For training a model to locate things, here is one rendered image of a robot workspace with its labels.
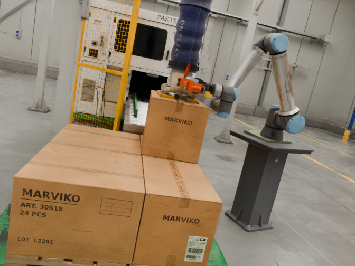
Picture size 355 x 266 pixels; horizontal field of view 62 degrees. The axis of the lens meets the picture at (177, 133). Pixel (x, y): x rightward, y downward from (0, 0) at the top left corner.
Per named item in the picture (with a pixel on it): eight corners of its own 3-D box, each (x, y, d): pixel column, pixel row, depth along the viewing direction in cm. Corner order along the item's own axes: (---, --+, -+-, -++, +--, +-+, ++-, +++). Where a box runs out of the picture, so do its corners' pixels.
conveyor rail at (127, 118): (125, 106, 490) (127, 95, 486) (129, 107, 491) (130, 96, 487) (120, 144, 267) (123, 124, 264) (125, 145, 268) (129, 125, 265)
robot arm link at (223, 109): (224, 115, 218) (229, 99, 215) (231, 120, 207) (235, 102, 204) (212, 113, 215) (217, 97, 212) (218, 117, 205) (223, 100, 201)
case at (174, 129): (142, 134, 261) (151, 89, 253) (187, 142, 266) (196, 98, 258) (140, 154, 203) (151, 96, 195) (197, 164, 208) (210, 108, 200)
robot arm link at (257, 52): (261, 29, 218) (205, 104, 225) (270, 29, 206) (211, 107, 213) (271, 39, 222) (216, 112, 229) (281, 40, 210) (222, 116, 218)
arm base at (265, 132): (271, 133, 259) (274, 123, 256) (287, 141, 243) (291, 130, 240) (254, 132, 250) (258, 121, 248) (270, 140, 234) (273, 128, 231)
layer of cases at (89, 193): (62, 168, 256) (68, 123, 248) (175, 183, 274) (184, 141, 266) (6, 254, 141) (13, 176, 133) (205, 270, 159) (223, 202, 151)
